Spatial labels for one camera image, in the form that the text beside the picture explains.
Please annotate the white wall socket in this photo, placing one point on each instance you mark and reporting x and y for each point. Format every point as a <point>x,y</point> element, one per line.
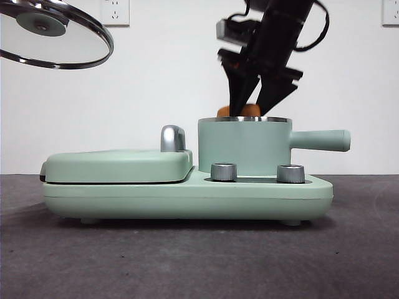
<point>391,12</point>
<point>115,12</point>

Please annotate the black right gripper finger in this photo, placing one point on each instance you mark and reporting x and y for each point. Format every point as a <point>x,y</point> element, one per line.
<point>274,93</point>
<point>240,87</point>

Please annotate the mint green steamer pot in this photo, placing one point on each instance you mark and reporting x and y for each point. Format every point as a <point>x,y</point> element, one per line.
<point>243,143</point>

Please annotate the silver control knob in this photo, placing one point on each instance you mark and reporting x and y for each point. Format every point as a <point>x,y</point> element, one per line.
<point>290,173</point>
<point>223,172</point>

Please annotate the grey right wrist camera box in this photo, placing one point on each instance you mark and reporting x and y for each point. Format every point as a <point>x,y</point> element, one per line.
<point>230,29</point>

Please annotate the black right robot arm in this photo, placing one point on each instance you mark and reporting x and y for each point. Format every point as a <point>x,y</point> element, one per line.
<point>280,31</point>

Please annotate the glass lid with mint knob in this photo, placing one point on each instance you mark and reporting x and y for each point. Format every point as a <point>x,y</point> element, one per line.
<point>40,25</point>

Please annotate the brown potato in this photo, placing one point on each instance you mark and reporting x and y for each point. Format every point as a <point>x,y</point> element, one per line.
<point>251,110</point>

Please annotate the mint green breakfast machine base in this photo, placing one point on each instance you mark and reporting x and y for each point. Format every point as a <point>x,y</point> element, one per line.
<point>187,199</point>

